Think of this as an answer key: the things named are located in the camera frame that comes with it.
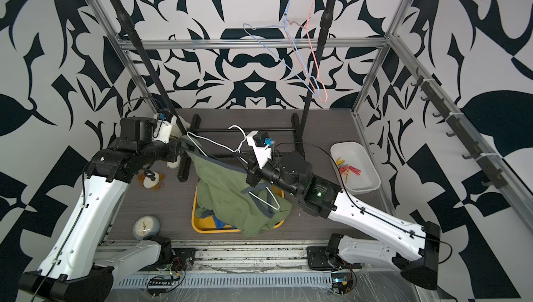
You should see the white wire hanger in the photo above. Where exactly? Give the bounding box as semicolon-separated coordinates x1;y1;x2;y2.
186;124;283;212

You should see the green tank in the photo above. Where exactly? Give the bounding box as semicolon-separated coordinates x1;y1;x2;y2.
181;136;292;238

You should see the blue tank top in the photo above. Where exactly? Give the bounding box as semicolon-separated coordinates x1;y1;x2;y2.
212;216;227;230

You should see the pink wire hanger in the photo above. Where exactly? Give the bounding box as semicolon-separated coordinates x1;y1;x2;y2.
283;0;329;103

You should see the blue wire hanger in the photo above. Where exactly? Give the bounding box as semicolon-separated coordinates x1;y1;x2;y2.
243;0;321;97

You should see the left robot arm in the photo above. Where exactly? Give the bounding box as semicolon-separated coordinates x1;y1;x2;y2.
19;109;187;301

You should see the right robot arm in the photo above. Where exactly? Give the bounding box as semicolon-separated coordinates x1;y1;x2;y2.
246;152;441;290

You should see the white plush toy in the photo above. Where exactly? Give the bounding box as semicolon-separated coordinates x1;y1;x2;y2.
166;117;191;170

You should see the brown white plush piece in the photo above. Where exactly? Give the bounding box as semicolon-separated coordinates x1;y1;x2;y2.
137;172;165;190

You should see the yellow plastic tray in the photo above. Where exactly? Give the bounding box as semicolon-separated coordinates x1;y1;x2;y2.
192;182;292;238

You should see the small round clock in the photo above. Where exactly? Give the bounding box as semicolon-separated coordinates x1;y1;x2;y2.
133;215;160;240

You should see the white plastic bin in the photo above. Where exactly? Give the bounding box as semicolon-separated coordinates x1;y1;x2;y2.
330;142;381;195

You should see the black clothes rack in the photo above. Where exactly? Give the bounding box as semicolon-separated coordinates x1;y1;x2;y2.
109;0;336;183

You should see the small circuit board left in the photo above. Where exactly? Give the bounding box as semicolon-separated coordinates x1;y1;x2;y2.
145;272;186;296

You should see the small circuit board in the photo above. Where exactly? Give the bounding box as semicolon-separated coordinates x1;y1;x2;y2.
145;272;186;296
330;271;357;295

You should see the small circuit board right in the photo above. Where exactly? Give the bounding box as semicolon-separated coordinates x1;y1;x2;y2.
330;271;357;295

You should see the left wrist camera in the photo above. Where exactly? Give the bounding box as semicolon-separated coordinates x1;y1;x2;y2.
152;112;178;144

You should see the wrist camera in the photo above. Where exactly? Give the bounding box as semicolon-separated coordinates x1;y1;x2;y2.
246;130;274;170
152;112;178;144

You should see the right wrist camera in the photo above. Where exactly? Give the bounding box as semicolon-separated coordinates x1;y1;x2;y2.
246;130;274;170

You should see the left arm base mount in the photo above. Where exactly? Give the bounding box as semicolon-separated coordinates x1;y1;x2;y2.
140;236;197;271

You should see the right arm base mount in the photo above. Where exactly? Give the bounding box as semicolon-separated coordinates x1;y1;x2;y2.
306;233;362;271

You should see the black wall hook rail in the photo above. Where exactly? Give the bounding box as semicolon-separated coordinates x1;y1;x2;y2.
412;67;509;189

